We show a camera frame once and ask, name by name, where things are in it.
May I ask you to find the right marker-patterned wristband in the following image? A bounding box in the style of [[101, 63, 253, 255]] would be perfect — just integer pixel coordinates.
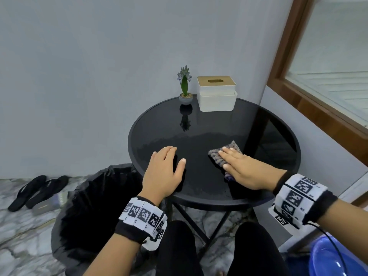
[[268, 171, 338, 230]]

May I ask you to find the person's left forearm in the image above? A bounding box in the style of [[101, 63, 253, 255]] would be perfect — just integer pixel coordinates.
[[83, 232, 145, 276]]

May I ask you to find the blue plastic basin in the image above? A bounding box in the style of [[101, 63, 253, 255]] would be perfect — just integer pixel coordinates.
[[310, 236, 368, 276]]

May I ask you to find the left marker-patterned wristband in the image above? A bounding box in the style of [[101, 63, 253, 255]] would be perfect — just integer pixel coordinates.
[[115, 195, 168, 251]]

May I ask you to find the person's left hand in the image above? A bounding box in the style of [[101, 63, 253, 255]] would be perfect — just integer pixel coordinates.
[[140, 146, 187, 206]]

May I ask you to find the round black glass table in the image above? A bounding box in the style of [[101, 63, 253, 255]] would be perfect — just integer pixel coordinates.
[[128, 95, 301, 257]]

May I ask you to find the black flip-flop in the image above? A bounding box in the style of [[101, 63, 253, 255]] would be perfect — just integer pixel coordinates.
[[7, 175, 47, 212], [25, 175, 69, 209]]

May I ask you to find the grey cleaning cloth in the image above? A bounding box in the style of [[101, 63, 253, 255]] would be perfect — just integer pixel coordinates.
[[208, 140, 244, 182]]

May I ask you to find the small potted purple flower plant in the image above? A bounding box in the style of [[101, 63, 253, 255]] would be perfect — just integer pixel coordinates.
[[177, 65, 194, 106]]

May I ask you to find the thin black cable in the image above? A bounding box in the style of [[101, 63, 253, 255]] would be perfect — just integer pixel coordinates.
[[304, 221, 349, 276]]

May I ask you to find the grey flat box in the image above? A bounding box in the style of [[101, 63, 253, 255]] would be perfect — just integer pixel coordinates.
[[32, 191, 71, 216]]

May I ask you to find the person's right leg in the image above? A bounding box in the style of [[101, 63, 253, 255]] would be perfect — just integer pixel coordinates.
[[227, 221, 291, 276]]

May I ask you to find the brown wooden window frame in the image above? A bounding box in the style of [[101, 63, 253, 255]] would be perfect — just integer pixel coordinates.
[[266, 0, 368, 160]]

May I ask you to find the white tissue box wooden lid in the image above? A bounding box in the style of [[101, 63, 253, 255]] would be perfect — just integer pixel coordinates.
[[197, 76, 238, 112]]

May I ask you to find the trash bin with black bag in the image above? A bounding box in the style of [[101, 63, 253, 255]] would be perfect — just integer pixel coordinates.
[[51, 164, 150, 276]]

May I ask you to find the person's left leg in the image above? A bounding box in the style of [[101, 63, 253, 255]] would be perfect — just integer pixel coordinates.
[[155, 220, 205, 276]]

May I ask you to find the person's right forearm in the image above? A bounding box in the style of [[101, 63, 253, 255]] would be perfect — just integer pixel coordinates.
[[316, 198, 368, 242]]

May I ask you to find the marker-patterned wristband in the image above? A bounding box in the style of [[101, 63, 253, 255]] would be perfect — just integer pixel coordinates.
[[115, 195, 168, 251], [268, 171, 338, 230]]

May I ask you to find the person's right hand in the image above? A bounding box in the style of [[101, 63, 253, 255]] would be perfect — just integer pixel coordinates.
[[218, 147, 287, 193]]

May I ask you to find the person's leg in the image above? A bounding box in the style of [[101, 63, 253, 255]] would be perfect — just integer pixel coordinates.
[[155, 220, 205, 276], [227, 221, 291, 276]]

